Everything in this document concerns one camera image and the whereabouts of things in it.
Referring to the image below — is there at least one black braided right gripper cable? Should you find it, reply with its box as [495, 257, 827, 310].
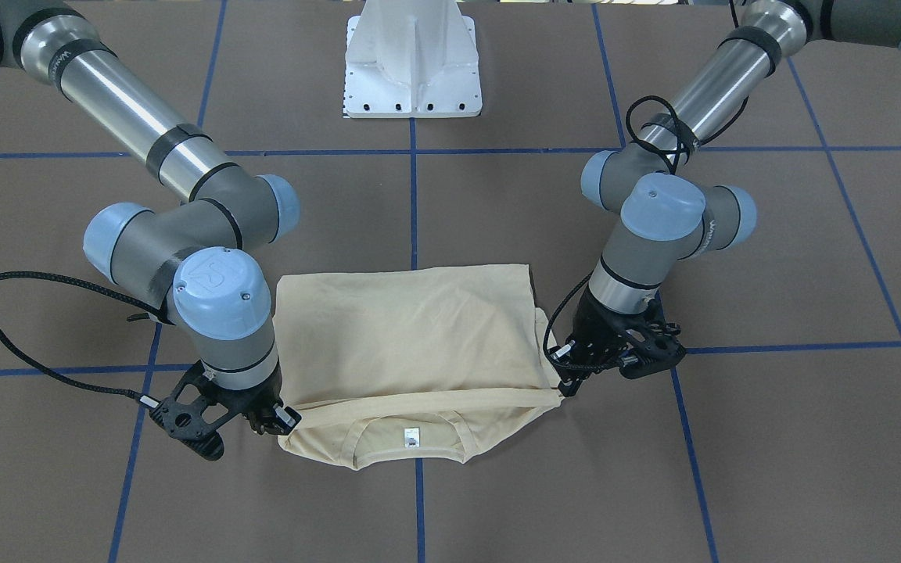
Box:
[0, 271, 178, 409]

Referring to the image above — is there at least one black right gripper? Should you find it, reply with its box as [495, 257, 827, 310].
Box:
[148, 361, 303, 461]

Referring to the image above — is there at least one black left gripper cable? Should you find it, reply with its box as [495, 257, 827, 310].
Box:
[542, 95, 748, 368]

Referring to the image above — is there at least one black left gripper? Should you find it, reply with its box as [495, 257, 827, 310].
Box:
[551, 291, 687, 398]

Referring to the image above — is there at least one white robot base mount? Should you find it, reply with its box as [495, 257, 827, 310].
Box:
[343, 1, 483, 119]

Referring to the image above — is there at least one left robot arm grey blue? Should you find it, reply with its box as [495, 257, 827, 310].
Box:
[540, 1, 901, 398]

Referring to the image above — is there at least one cream long-sleeve printed shirt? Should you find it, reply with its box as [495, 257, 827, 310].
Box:
[273, 264, 562, 471]

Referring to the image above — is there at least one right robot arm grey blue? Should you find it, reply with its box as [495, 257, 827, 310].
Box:
[0, 1, 303, 461]

